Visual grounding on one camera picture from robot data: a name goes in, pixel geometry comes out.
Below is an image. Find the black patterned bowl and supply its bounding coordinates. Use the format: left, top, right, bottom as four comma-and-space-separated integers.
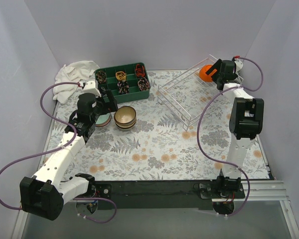
114, 106, 137, 124

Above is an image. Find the orange bowl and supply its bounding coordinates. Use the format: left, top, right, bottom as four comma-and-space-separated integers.
199, 64, 216, 82

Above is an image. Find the beige bowl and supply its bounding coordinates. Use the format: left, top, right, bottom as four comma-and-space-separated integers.
115, 121, 136, 129

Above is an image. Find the olive brown bowl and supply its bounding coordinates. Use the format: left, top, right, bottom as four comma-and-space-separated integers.
117, 125, 135, 131

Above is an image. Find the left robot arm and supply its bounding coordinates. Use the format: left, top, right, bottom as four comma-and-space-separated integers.
19, 89, 118, 221

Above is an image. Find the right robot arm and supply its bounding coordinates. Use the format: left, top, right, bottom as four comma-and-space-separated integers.
205, 58, 264, 198

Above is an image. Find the black floral rolled sock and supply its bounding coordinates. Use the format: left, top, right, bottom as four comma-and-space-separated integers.
117, 81, 130, 95

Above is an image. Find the green plastic organizer tray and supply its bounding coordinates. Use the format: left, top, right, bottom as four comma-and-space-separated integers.
94, 62, 150, 104

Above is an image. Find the yellow rolled sock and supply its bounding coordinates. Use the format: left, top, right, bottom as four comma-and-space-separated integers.
116, 71, 127, 81

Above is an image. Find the dark patterned rolled sock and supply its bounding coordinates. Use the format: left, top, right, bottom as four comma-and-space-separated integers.
96, 71, 107, 84

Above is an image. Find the pink rose rolled sock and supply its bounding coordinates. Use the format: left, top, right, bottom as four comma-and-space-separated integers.
138, 77, 150, 92

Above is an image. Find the white crumpled cloth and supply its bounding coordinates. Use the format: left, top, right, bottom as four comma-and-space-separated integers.
53, 61, 100, 104

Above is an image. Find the orange black rolled sock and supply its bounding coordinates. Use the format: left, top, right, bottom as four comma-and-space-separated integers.
135, 64, 146, 78

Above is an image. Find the floral table mat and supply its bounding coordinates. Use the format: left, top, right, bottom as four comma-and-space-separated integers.
39, 69, 271, 181

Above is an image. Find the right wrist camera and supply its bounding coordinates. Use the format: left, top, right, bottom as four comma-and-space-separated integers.
232, 56, 244, 73

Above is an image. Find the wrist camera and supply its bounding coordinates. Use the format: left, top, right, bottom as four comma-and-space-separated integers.
83, 80, 102, 98
232, 56, 244, 73

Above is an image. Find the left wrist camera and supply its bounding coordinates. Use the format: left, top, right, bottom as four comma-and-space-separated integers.
83, 80, 102, 98

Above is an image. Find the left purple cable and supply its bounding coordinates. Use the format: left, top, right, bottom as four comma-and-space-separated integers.
0, 81, 117, 224

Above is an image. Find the white wire dish rack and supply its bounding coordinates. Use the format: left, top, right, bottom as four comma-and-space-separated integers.
158, 55, 219, 130

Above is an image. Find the aluminium frame rail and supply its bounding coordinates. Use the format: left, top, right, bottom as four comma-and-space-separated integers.
22, 179, 290, 202

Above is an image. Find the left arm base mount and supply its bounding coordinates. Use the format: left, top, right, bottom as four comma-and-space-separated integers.
75, 184, 114, 216

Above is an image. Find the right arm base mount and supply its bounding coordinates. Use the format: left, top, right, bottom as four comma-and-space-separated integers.
193, 174, 250, 217

